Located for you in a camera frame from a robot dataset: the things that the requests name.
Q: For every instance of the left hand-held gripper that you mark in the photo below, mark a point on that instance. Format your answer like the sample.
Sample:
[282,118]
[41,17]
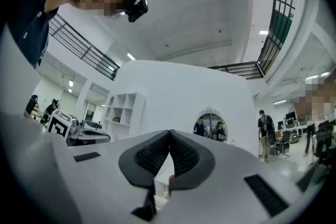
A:
[59,124]

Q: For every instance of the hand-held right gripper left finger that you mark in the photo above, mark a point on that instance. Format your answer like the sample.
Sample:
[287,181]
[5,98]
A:
[147,162]

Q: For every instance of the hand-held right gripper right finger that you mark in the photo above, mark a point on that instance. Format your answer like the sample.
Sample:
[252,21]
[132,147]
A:
[194,165]

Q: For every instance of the white cubby shelf unit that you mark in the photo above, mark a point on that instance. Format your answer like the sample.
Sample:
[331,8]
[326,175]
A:
[123,112]

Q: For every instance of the long black railing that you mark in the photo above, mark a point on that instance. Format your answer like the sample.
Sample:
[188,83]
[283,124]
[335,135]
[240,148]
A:
[84,47]

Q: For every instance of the person's dark shirt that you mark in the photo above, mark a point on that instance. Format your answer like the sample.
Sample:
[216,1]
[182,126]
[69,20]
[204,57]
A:
[29,15]

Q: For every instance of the black balcony railing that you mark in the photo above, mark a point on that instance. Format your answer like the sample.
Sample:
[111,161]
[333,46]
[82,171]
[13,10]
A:
[275,21]

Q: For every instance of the oval mirror with ornate frame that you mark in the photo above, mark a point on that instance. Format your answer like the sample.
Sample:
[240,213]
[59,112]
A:
[211,123]

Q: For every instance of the black head-mounted camera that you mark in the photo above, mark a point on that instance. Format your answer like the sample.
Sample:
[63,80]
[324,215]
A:
[137,10]

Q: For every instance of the green wall panel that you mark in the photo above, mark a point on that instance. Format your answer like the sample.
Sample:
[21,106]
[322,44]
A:
[282,27]

